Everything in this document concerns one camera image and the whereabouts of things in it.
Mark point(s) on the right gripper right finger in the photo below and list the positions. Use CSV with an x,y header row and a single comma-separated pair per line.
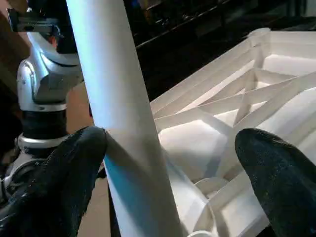
x,y
286,182

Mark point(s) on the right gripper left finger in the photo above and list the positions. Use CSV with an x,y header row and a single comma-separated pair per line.
x,y
49,197

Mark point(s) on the white plastic table top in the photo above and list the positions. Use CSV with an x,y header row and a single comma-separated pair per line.
x,y
276,113

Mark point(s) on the white plastic table leg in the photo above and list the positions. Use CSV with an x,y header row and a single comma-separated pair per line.
x,y
118,98

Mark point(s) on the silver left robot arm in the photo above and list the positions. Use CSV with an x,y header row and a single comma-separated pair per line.
x,y
44,84

